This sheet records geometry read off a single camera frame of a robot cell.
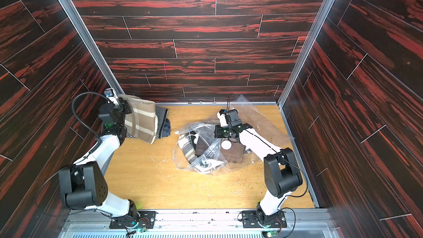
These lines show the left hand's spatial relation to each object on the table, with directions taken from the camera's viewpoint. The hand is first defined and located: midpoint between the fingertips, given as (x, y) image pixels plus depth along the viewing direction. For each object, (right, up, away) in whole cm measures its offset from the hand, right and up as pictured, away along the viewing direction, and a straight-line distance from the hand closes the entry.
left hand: (121, 96), depth 82 cm
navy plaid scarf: (+18, -18, +21) cm, 33 cm away
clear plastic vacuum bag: (+47, -33, 0) cm, 58 cm away
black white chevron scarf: (+13, -8, +25) cm, 29 cm away
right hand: (+50, -18, +9) cm, 54 cm away
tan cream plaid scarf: (+7, -14, +8) cm, 18 cm away
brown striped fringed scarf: (+58, -29, +4) cm, 65 cm away
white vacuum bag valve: (+54, -25, +4) cm, 60 cm away
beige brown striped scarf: (+35, -26, +11) cm, 45 cm away
